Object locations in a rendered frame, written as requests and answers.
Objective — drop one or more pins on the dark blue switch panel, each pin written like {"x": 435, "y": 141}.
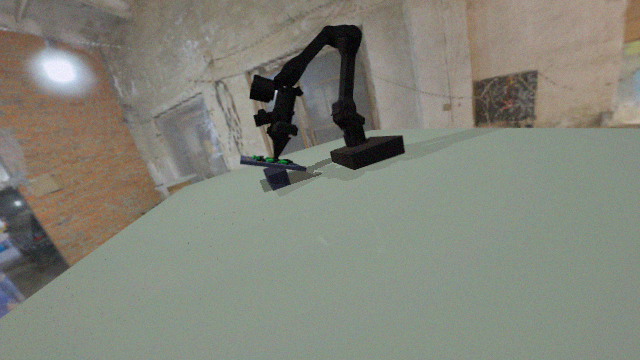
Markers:
{"x": 276, "y": 174}

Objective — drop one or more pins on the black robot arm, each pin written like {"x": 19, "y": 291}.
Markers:
{"x": 347, "y": 39}

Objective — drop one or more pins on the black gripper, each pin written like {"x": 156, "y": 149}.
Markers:
{"x": 279, "y": 131}

